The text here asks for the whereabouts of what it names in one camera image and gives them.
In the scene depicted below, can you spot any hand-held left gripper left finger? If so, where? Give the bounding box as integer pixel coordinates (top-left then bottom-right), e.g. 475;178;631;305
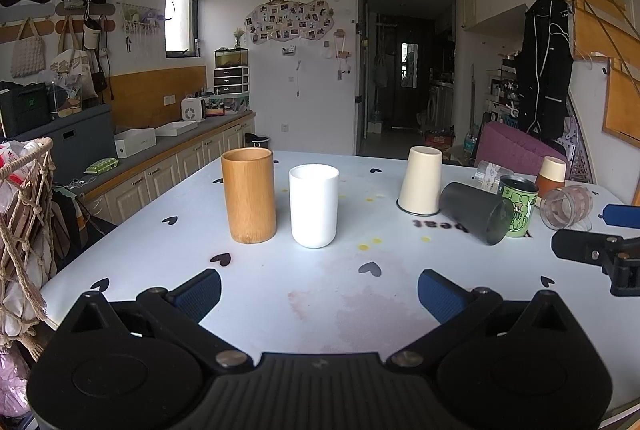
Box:
59;268;255;370

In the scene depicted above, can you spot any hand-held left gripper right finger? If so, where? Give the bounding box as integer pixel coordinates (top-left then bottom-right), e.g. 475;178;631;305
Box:
385;268;583;369

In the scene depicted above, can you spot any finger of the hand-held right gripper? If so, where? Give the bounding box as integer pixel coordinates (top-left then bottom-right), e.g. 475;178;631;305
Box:
551;228;640;297
602;204;640;230

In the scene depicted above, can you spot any clear pink ribbed cup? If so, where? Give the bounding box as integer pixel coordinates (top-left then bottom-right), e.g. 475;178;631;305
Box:
539;184;594;232

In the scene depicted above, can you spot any green printed cup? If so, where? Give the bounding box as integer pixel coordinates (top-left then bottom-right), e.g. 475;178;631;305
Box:
498;175;540;239

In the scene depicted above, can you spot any orange and cream cup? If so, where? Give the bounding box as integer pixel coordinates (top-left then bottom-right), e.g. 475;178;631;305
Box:
535;155;568;199

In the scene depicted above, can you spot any dark grey cup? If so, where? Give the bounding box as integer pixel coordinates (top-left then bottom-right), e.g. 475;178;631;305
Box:
439;181;515;246

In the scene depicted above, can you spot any bamboo wooden cup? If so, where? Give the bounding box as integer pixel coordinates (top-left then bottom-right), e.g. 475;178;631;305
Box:
221;147;277;244

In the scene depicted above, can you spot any cream plastic cup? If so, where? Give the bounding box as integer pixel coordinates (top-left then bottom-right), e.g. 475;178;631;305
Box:
397;145;444;216

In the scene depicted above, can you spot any clear glass cup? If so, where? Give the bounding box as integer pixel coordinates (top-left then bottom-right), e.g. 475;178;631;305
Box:
473;159;516;192

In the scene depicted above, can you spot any white ceramic cup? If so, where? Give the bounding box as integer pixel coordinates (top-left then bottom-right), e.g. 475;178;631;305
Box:
288;163;340;249

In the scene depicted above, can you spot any purple chair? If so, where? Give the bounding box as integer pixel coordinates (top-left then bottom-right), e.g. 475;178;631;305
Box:
474;121;569;177

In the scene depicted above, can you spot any cream cabinet with counter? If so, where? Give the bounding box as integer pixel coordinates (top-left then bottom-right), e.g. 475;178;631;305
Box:
79;111;256;227

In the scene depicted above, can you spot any green tissue pack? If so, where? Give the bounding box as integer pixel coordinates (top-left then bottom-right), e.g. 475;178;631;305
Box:
84;157;120;175

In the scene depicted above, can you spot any white box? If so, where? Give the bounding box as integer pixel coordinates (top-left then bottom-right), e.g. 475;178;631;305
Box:
113;127;157;159

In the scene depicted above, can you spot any black jacket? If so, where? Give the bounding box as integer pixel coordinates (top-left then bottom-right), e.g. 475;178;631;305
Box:
514;0;575;139

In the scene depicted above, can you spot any white tray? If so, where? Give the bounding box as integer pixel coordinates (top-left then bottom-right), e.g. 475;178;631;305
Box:
154;121;201;138

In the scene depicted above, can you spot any small white appliance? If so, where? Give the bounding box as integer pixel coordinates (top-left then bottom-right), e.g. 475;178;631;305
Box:
180;97;206;122

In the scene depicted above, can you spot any washing machine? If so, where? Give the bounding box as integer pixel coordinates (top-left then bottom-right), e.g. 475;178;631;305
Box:
428;82;455;132

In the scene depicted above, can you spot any grey storage box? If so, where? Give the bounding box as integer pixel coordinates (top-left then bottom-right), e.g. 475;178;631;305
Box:
30;104;117;184

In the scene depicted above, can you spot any staircase with railing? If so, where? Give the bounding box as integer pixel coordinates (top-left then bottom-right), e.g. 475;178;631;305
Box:
487;0;640;151

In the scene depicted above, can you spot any pink plastic bag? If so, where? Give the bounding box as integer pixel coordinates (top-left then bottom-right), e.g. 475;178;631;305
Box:
0;344;32;417

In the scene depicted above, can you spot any small drawer organizer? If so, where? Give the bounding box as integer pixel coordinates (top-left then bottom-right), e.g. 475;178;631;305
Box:
213;66;250;98

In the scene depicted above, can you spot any glass fish tank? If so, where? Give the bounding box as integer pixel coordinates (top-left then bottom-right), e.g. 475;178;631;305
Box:
214;47;249;69

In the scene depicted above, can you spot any printed tote bag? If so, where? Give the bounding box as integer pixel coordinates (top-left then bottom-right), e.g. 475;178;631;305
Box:
49;17;99;102

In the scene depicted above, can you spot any black case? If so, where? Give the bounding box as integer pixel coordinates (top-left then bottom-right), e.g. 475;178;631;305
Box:
0;81;51;139

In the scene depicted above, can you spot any window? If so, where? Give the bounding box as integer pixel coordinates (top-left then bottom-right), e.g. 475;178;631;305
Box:
165;0;200;59

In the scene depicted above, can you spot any cloud-shaped photo board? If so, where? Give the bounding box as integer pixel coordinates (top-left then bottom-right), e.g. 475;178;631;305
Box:
244;0;335;46

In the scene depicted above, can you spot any cream knitted bag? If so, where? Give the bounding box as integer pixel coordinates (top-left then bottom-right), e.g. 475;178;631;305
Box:
9;17;45;79

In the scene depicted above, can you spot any rope net basket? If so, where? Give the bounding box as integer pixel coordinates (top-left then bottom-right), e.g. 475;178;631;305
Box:
0;137;57;352

